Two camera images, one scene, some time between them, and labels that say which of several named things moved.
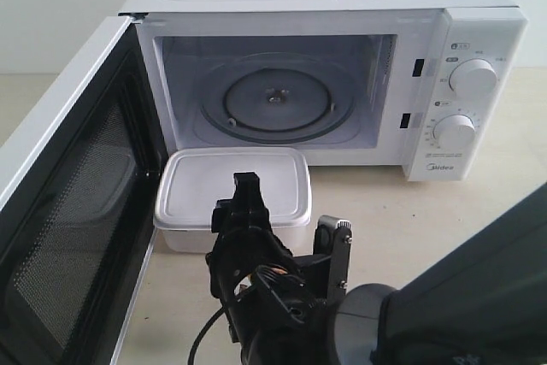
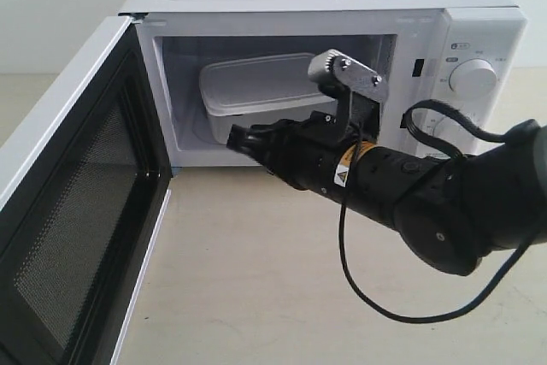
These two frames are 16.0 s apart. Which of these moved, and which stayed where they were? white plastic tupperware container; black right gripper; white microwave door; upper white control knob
Moved: white plastic tupperware container; black right gripper
Stayed: white microwave door; upper white control knob
